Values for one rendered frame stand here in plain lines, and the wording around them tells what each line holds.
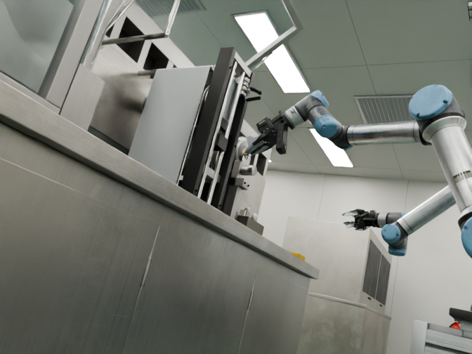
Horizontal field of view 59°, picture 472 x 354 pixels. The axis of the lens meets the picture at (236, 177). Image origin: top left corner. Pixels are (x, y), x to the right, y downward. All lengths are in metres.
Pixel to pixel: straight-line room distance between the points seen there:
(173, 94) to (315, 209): 5.06
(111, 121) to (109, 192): 0.82
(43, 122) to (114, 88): 0.96
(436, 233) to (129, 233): 5.43
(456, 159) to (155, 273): 0.81
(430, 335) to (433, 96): 0.64
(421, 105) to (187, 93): 0.73
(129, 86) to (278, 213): 5.14
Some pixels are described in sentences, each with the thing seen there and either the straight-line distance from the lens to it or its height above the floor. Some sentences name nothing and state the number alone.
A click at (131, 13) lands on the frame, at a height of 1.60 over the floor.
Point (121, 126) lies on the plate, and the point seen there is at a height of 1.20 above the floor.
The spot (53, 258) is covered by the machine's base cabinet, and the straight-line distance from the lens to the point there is 0.70.
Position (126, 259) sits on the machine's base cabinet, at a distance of 0.80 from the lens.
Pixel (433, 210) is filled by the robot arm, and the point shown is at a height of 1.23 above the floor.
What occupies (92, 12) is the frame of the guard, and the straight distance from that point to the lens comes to 0.79.
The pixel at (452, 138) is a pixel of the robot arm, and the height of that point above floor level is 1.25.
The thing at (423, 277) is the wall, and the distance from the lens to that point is 5.92.
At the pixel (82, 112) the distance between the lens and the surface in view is 1.13.
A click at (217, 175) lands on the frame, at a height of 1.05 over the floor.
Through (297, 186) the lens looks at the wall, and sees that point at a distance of 6.58.
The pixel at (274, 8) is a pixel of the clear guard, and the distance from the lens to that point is 2.01.
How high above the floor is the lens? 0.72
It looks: 16 degrees up
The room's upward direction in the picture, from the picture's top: 14 degrees clockwise
